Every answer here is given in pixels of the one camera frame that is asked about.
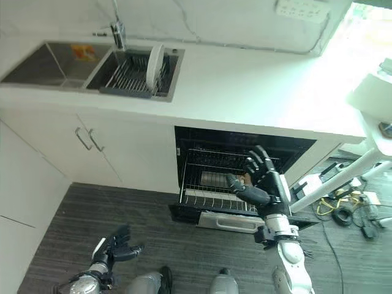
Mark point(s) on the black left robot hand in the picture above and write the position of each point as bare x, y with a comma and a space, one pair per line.
122, 243

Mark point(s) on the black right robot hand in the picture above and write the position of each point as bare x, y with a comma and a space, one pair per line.
260, 186

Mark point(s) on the white round plate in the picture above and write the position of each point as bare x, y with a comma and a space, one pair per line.
154, 65

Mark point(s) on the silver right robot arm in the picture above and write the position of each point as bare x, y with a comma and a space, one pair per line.
288, 254

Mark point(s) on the built-in black dishwasher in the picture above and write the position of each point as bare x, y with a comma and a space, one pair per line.
239, 171

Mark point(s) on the open dishwasher door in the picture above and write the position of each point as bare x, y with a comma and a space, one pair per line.
223, 220

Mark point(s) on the black white floor device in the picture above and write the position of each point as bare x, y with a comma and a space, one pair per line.
315, 180

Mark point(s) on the white cabinet door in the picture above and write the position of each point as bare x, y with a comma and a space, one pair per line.
137, 150
36, 141

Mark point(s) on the silver robot right leg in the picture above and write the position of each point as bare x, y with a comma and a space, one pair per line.
223, 281

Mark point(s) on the black power adapter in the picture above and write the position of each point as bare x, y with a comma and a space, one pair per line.
369, 229

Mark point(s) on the black dish drying rack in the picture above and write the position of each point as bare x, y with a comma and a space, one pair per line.
134, 76

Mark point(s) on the stainless steel double sink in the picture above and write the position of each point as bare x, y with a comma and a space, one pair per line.
88, 70

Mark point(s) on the white power strip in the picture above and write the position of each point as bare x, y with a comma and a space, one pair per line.
301, 7

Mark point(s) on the orange sticker label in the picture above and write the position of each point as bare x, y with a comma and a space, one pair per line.
82, 51

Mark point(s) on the chrome kitchen faucet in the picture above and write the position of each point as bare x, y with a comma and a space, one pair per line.
118, 32

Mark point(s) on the white metal stand frame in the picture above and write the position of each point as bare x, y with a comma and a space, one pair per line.
346, 159

